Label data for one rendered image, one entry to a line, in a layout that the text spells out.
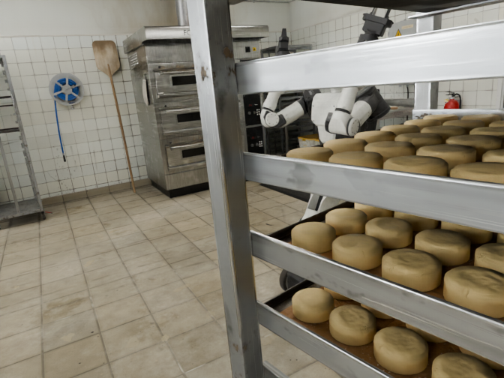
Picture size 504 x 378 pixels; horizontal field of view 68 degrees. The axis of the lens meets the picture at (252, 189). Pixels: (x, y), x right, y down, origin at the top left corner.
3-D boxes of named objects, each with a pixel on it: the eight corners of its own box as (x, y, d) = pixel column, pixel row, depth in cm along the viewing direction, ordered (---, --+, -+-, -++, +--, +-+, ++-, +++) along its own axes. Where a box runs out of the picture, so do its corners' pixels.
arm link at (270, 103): (267, 90, 213) (254, 121, 214) (271, 88, 203) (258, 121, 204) (283, 98, 215) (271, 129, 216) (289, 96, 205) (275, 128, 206)
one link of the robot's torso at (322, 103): (344, 143, 225) (343, 82, 216) (390, 148, 196) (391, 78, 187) (304, 151, 212) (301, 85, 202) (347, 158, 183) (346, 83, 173)
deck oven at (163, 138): (171, 204, 453) (144, 25, 399) (146, 185, 555) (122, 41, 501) (279, 179, 523) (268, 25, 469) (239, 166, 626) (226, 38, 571)
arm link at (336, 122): (335, 83, 160) (320, 126, 159) (358, 85, 153) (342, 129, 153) (345, 94, 168) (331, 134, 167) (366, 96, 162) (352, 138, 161)
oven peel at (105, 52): (123, 195, 513) (91, 40, 481) (123, 194, 517) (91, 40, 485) (145, 190, 527) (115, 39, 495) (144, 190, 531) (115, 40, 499)
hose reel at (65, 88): (96, 155, 516) (79, 72, 486) (97, 157, 501) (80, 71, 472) (63, 160, 497) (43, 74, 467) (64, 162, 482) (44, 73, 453)
